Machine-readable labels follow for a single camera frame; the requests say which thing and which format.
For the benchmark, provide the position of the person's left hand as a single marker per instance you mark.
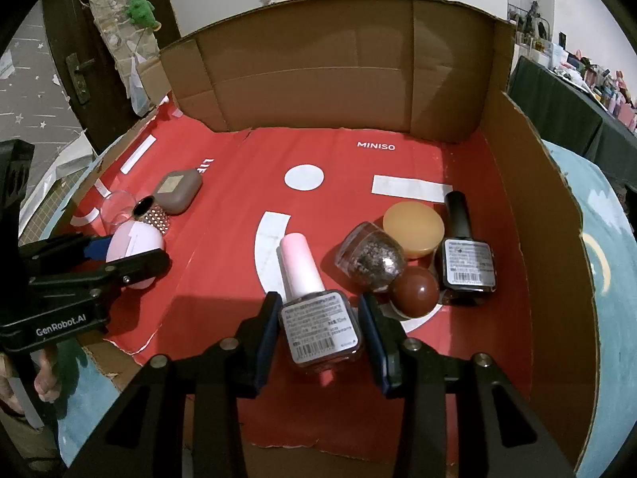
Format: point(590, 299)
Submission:
point(50, 378)

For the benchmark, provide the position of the dark brown door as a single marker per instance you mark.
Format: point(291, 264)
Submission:
point(59, 30)

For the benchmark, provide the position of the dark red round bottle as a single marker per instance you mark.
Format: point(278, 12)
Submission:
point(415, 291)

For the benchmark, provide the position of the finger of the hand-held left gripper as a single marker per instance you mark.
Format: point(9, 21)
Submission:
point(99, 248)
point(134, 269)

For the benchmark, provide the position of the clear glass cup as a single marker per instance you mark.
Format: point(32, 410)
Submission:
point(115, 209)

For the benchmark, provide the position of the orange round compact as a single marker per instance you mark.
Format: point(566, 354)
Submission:
point(413, 229)

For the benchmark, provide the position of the row of cosmetics bottles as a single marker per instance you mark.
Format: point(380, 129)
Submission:
point(592, 74)

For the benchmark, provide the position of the black-topped studded tube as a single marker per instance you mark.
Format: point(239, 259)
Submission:
point(154, 219)

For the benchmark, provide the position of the beige hanging door organizer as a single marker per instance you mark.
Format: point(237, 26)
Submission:
point(117, 50)

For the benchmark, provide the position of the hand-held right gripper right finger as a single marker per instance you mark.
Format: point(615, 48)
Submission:
point(373, 343)

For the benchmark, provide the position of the red-lined cardboard box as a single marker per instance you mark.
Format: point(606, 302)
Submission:
point(224, 259)

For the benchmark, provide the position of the pink egg-shaped case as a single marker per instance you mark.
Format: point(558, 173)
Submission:
point(137, 241)

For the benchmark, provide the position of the pink-capped nail polish bottle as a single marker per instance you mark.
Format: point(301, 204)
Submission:
point(318, 331)

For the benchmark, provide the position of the dark cloth-covered table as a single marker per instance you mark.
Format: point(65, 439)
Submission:
point(557, 104)

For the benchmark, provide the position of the black-capped nail polish bottle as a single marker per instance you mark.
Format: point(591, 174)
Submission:
point(468, 264)

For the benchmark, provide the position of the green plush toy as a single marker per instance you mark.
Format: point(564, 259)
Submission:
point(142, 10)

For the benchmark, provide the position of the clear glitter jar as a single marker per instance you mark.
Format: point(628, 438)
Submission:
point(371, 259)

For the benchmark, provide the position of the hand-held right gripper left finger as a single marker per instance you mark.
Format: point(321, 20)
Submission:
point(266, 338)

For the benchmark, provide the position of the grey earbuds case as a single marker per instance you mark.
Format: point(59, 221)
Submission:
point(176, 191)

